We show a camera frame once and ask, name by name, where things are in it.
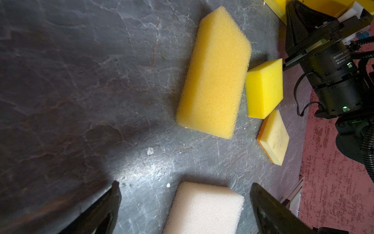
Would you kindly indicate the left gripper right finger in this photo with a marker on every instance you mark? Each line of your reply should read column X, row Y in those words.
column 272, row 217

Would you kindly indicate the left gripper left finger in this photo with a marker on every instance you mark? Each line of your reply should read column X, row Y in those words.
column 101, row 217

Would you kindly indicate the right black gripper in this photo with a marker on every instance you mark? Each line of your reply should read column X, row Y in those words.
column 313, row 40

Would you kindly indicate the bright yellow sponge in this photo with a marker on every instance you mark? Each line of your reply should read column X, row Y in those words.
column 264, row 88

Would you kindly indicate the dark yellow sponge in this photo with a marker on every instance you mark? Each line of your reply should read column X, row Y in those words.
column 214, row 83

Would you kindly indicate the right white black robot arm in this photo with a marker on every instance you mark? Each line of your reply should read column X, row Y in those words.
column 355, row 137

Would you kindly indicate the pale pink sponge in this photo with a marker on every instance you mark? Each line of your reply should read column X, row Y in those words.
column 204, row 209

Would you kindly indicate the tan yellow sponge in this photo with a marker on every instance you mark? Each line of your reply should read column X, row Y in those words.
column 273, row 137

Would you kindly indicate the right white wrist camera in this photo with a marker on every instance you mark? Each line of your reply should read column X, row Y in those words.
column 356, row 11

